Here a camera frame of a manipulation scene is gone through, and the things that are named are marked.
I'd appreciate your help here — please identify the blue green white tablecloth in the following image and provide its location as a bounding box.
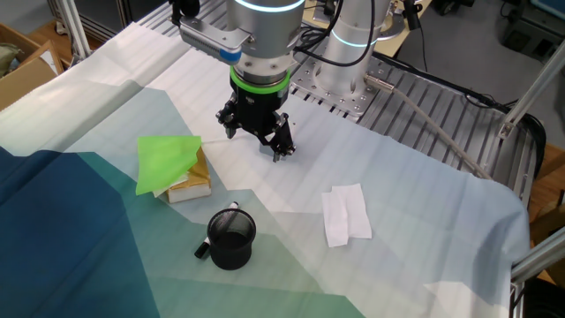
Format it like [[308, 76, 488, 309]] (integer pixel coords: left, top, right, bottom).
[[0, 21, 531, 318]]

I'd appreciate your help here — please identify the black cable bundle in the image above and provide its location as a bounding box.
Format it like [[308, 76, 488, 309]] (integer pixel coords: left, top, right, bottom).
[[373, 51, 548, 180]]

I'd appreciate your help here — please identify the black clamp with cable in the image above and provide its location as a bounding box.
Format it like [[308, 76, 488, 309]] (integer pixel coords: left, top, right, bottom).
[[400, 0, 429, 74]]

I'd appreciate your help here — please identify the aluminium frame profile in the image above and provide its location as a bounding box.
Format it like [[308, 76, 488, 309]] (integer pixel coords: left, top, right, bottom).
[[509, 227, 565, 318], [497, 39, 565, 140]]

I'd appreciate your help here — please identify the light wooden desk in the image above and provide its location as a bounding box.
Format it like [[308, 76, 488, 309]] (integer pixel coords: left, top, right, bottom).
[[290, 0, 433, 58]]

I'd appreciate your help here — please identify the flat white paper napkin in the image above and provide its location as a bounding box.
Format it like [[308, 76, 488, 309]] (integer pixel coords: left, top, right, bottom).
[[320, 183, 373, 248]]

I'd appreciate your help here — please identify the green cloth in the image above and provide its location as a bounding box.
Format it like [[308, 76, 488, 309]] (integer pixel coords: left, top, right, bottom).
[[135, 134, 203, 197]]

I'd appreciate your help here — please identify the green flange ring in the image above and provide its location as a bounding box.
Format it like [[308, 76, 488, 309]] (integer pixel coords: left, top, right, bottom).
[[229, 65, 292, 95]]

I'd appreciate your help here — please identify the olive green bag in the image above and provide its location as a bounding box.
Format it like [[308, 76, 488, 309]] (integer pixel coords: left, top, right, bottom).
[[0, 42, 22, 79]]

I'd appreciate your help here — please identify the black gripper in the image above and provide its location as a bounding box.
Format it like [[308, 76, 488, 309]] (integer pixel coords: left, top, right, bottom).
[[215, 86, 297, 163]]

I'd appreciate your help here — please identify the gold tissue box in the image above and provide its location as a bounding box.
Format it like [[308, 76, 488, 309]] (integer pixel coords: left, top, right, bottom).
[[165, 146, 213, 205]]

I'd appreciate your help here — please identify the black mesh pen holder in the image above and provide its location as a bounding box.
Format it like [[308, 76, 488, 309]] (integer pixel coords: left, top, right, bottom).
[[206, 208, 258, 271]]

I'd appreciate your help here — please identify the white marker pen black cap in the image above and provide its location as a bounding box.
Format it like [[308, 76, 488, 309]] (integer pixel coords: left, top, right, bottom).
[[193, 201, 240, 261]]

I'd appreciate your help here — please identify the brown cardboard box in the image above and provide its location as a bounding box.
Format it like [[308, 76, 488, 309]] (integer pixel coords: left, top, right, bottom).
[[0, 22, 65, 111]]

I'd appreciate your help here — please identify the silver wrist camera bar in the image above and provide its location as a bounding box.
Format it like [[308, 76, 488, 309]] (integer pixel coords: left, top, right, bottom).
[[178, 16, 244, 66]]

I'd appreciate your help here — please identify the beige cable metal connector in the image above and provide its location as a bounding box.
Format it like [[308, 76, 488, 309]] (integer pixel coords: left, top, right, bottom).
[[364, 73, 493, 181]]

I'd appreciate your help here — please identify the round silver stand base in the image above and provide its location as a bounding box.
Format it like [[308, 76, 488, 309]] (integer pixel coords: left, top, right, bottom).
[[374, 15, 407, 43]]

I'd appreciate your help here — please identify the dark metal cabinet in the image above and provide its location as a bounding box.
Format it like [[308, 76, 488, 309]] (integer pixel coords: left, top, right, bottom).
[[46, 0, 169, 43]]

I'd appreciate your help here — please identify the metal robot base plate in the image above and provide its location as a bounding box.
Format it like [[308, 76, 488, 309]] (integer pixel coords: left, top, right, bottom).
[[289, 52, 396, 119]]

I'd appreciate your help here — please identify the aluminium frame post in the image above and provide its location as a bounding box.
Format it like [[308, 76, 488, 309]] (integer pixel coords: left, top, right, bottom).
[[56, 0, 92, 61]]

